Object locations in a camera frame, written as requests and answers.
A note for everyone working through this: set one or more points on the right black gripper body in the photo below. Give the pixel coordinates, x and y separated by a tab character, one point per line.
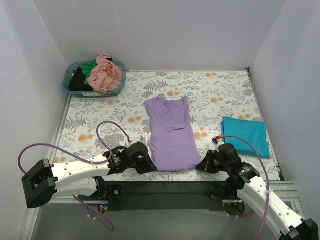
207	163

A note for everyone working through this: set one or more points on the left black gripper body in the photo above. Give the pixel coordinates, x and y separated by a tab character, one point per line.
144	165

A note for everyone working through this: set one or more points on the purple t shirt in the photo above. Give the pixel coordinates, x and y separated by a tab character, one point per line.
172	141

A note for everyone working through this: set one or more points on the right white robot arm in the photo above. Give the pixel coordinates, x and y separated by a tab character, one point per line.
245	183

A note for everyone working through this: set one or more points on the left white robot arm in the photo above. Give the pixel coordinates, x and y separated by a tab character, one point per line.
84	178

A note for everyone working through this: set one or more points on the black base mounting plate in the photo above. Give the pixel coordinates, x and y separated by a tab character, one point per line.
214	196

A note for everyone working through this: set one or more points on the folded teal t shirt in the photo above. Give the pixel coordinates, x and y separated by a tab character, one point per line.
254	132

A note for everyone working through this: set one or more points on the pink crumpled shirt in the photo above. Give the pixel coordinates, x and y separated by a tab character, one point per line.
106	76

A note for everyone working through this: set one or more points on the black shirt in basket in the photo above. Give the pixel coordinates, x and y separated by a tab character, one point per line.
77	82

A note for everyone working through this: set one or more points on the green shirt in basket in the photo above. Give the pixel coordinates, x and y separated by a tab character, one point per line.
87	69

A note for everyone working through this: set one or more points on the teal plastic laundry basket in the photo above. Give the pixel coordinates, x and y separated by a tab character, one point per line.
93	94

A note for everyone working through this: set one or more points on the aluminium frame rail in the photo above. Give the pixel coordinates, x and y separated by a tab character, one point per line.
285	190

